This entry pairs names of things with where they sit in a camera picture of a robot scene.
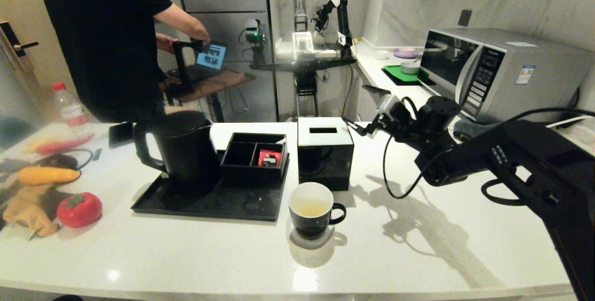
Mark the black electric kettle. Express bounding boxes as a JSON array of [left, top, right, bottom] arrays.
[[133, 111, 222, 195]]

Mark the black handheld device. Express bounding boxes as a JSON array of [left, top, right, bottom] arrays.
[[172, 39, 208, 92]]

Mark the green tray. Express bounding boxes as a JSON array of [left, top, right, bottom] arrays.
[[381, 64, 430, 86]]

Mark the black tissue box white lid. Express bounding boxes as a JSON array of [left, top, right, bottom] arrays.
[[297, 116, 354, 191]]

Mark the dark grey folded cloth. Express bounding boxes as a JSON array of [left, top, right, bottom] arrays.
[[452, 120, 471, 140]]

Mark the black teleoperation platform stand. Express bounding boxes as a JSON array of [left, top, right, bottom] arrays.
[[253, 57, 358, 117]]

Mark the white dish rack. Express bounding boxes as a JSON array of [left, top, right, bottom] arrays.
[[292, 32, 315, 59]]

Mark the red sachet packet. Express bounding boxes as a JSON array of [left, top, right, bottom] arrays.
[[258, 150, 282, 168]]

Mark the black mug white inside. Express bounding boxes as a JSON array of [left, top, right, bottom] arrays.
[[288, 182, 347, 240]]

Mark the tall black metal stand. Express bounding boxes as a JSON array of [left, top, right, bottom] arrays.
[[291, 0, 308, 32]]

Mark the white round coaster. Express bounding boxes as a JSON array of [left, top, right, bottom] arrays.
[[285, 217, 335, 249]]

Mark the black compartment organizer box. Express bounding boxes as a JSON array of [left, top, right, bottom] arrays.
[[220, 132, 289, 185]]

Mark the silver microwave oven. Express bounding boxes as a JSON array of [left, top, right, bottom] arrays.
[[417, 27, 594, 124]]

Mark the brown wooden stool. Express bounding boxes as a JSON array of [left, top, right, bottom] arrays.
[[158, 70, 255, 123]]

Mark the open laptop blue screen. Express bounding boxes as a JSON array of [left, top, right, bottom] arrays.
[[167, 42, 228, 82]]

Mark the black rectangular serving tray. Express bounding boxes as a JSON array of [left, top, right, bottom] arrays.
[[131, 152, 290, 222]]

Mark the black smartphone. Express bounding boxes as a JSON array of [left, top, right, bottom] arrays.
[[108, 122, 135, 148]]

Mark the person in black shirt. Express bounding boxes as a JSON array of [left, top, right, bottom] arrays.
[[40, 0, 211, 123]]

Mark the clear bottle red cap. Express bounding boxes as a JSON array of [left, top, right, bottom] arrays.
[[51, 82, 91, 127]]

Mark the red toy tomato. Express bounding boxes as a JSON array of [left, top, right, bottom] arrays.
[[57, 192, 103, 229]]

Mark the red toy chili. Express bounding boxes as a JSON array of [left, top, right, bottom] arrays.
[[36, 135, 96, 156]]

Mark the yellow toy corn cob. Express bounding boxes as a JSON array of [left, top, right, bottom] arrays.
[[19, 167, 82, 186]]

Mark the beige wooden door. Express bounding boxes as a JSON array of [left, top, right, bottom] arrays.
[[0, 0, 79, 106]]

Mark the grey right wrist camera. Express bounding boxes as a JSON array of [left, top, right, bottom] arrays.
[[378, 94, 401, 117]]

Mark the thick white power cable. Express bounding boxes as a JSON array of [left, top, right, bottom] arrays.
[[551, 115, 595, 129]]

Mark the black looped cable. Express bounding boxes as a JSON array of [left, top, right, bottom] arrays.
[[40, 149, 95, 171]]

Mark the black door handle lock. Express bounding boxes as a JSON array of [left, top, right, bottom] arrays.
[[0, 21, 40, 58]]

